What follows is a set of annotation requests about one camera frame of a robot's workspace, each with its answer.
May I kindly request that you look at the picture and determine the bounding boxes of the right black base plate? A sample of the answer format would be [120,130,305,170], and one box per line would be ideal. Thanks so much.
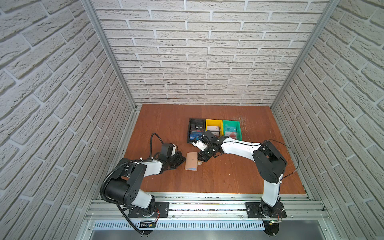
[245,202,287,219]

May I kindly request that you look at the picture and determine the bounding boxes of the tan leather card holder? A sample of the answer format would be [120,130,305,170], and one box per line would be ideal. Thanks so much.
[185,152,202,171]

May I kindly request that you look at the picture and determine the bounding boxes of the green storage bin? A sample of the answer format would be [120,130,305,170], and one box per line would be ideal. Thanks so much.
[223,120,243,141]

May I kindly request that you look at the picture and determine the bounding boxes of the aluminium rail frame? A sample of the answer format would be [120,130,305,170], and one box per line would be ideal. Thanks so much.
[83,191,334,232]

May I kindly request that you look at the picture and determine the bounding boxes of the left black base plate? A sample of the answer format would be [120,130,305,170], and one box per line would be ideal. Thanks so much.
[128,201,170,219]

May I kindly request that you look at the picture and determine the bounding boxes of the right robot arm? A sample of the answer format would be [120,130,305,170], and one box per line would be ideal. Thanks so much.
[193,131,287,211]

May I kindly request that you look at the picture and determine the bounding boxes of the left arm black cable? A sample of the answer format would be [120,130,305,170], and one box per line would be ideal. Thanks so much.
[149,132,164,159]

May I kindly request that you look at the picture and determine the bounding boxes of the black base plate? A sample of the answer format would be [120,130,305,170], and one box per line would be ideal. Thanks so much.
[245,202,287,219]
[128,201,170,219]

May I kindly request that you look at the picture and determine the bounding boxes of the cards in green bin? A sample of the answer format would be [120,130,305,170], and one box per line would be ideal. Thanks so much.
[224,126,238,140]

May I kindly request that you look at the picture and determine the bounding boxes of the cards in yellow bin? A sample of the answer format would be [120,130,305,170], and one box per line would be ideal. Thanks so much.
[207,126,220,137]

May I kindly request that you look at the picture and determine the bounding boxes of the black storage bin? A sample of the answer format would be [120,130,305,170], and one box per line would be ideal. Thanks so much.
[187,119,206,144]

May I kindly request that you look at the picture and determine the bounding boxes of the cards in black bin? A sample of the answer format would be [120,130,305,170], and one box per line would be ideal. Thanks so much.
[189,124,205,140]

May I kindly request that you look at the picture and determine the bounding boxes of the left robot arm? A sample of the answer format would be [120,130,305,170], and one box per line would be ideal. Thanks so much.
[100,143,186,215]

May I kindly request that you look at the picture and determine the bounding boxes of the yellow storage bin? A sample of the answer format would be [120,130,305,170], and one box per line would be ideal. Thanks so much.
[206,119,224,137]

